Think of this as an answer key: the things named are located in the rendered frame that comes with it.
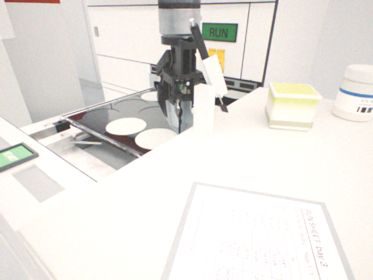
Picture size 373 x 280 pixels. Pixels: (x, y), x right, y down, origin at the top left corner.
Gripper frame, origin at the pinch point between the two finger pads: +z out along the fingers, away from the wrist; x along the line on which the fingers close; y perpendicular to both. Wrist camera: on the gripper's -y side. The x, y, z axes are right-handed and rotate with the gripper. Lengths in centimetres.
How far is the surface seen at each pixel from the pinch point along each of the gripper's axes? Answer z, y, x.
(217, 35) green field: -17.9, -19.0, 20.1
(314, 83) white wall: 28, -86, 153
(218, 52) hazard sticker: -13.1, -18.5, 20.6
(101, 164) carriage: 3.3, 3.9, -18.1
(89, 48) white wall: 28, -373, -12
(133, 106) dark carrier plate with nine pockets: 1.4, -21.2, -6.6
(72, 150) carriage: 3.3, -4.4, -23.8
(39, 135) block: 1.5, -11.4, -30.6
